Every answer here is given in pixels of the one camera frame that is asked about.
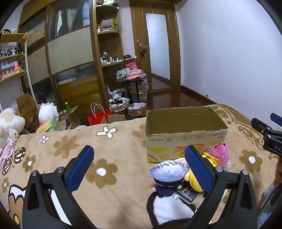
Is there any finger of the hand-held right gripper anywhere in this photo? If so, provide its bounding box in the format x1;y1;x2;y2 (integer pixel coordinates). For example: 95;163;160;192
270;112;282;128
251;117;282;137

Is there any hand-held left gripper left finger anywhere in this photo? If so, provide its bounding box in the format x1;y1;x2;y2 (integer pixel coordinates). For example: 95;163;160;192
22;145;97;229

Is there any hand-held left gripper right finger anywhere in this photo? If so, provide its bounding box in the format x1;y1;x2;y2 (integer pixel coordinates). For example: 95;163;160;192
185;145;258;229

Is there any yellow plush with pink swirl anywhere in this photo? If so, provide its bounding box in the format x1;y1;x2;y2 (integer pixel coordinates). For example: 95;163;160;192
185;154;221;192

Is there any pink fluffy plush toy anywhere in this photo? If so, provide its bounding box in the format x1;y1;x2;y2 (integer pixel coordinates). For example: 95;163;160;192
207;143;230;168

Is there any black tissue pack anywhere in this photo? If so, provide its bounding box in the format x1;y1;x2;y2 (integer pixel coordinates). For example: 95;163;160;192
173;184;202;205

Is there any white-haired blindfolded plush doll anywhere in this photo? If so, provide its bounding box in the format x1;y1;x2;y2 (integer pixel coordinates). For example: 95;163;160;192
148;160;190;198

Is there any person's right forearm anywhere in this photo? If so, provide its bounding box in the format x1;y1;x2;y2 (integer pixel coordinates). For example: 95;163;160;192
273;157;282;188

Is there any beige flower printed blanket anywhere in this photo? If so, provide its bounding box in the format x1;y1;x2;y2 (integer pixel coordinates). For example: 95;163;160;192
0;103;282;229

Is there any cardboard box with bottles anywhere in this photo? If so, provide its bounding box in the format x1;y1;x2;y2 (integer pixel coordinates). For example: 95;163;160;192
58;105;82;130

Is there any green plush toy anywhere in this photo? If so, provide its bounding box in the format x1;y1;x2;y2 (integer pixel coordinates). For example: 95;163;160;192
46;120;58;132

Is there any red paper bag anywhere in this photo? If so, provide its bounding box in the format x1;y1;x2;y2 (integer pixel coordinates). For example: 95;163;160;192
87;103;113;126

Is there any blue fuzzy garment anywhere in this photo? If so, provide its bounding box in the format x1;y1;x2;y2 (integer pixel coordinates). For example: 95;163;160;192
257;184;278;229

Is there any large white-haired plush head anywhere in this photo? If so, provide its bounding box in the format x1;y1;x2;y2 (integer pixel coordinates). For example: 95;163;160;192
38;102;60;124

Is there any wicker basket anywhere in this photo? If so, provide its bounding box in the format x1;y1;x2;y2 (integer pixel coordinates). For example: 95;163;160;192
109;98;130;113

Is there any low cardboard box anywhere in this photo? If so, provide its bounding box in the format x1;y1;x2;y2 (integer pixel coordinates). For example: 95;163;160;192
127;102;148;117

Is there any brown cardboard box with flaps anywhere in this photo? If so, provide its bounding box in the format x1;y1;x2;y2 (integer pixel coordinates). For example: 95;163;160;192
15;92;39;130

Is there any cream plush toy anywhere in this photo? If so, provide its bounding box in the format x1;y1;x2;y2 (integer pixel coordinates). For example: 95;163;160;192
0;108;26;142

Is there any black white striped plush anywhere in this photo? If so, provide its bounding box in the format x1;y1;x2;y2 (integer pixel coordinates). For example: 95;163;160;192
110;89;128;102

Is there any clear plastic storage bin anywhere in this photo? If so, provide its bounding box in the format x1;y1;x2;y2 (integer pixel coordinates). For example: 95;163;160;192
129;88;148;104

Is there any wooden corner shelf unit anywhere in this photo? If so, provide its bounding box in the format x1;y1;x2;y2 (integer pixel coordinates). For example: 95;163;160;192
95;0;126;110

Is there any small dark side table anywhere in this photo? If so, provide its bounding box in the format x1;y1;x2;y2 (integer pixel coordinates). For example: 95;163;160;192
115;76;148;104

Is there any pink folded cloth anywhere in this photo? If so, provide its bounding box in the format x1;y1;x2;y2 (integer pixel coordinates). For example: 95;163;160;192
126;69;146;81

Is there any wooden wardrobe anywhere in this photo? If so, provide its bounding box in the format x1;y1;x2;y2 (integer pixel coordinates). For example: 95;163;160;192
17;0;104;124

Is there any red box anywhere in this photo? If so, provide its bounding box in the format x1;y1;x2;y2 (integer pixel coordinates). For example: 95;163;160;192
124;58;137;70

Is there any row of small figurines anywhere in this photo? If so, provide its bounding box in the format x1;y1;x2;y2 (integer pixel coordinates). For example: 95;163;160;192
0;44;24;58

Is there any wooden door with glass panel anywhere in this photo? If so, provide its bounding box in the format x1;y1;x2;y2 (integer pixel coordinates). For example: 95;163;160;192
130;0;181;94

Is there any wooden wall shelf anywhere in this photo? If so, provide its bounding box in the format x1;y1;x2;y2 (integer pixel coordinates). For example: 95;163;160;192
0;33;28;82

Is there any brass door handle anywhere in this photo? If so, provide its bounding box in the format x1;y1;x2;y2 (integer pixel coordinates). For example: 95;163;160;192
139;43;149;57

